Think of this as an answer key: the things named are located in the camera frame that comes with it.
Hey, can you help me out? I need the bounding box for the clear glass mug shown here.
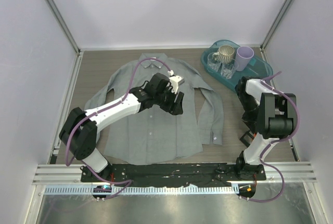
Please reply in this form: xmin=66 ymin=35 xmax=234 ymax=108
xmin=207 ymin=52 xmax=222 ymax=72

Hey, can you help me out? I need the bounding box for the purple plastic cup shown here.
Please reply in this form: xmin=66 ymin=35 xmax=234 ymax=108
xmin=235 ymin=46 xmax=254 ymax=71

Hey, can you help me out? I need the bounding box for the grey button-up shirt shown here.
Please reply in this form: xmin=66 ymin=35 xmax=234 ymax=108
xmin=84 ymin=53 xmax=224 ymax=165

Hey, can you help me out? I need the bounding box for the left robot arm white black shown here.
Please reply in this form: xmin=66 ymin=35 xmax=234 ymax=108
xmin=59 ymin=72 xmax=184 ymax=182

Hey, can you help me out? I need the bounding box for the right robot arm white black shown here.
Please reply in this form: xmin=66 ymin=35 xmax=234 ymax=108
xmin=234 ymin=77 xmax=299 ymax=180

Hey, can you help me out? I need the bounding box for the teal plastic basin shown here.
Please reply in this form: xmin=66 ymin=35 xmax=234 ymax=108
xmin=200 ymin=39 xmax=274 ymax=95

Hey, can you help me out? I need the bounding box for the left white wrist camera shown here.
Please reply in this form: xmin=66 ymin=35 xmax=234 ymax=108
xmin=168 ymin=70 xmax=185 ymax=94

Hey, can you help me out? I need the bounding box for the small black square frame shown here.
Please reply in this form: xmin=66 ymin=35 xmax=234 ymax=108
xmin=239 ymin=130 xmax=255 ymax=148

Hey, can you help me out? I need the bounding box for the ribbed metallic mug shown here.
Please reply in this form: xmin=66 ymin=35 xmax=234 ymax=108
xmin=217 ymin=45 xmax=235 ymax=64

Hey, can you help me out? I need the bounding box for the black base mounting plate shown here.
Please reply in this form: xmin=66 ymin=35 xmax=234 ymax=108
xmin=80 ymin=162 xmax=267 ymax=189

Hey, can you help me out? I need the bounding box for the clear drinking glass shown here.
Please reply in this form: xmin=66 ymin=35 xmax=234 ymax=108
xmin=221 ymin=59 xmax=238 ymax=80

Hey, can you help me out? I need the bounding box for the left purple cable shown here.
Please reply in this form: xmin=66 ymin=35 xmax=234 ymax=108
xmin=65 ymin=59 xmax=174 ymax=201

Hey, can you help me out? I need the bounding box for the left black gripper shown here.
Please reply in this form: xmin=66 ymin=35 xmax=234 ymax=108
xmin=154 ymin=85 xmax=183 ymax=115

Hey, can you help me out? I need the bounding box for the white slotted cable duct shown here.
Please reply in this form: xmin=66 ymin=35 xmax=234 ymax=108
xmin=44 ymin=185 xmax=239 ymax=195

